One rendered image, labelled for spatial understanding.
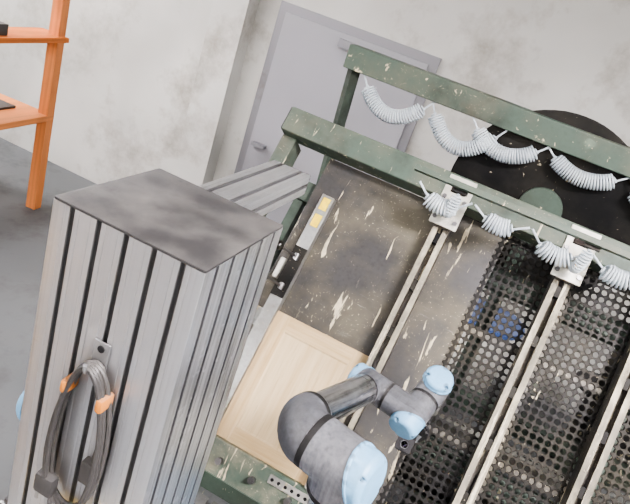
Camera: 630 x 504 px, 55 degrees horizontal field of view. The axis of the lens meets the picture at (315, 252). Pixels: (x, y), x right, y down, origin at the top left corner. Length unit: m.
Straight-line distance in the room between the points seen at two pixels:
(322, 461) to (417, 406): 0.43
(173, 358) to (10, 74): 6.10
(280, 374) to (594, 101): 3.24
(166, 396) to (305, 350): 1.33
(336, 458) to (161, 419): 0.36
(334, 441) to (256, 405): 1.09
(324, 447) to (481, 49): 3.90
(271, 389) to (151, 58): 4.06
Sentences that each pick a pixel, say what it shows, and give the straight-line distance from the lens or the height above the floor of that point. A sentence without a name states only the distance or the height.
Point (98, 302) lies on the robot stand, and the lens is 0.91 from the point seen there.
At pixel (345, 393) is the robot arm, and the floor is 1.62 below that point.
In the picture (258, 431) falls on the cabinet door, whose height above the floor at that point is 0.96.
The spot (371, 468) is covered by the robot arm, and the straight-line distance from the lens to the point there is 1.15.
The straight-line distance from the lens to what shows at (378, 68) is 2.70.
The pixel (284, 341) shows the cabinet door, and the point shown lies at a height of 1.23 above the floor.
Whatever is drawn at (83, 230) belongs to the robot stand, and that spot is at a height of 2.00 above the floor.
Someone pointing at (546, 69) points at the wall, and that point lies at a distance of 4.70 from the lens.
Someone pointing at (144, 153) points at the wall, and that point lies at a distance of 5.91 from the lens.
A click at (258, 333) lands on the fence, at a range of 2.21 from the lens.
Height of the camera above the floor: 2.39
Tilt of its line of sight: 23 degrees down
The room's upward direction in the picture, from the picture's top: 19 degrees clockwise
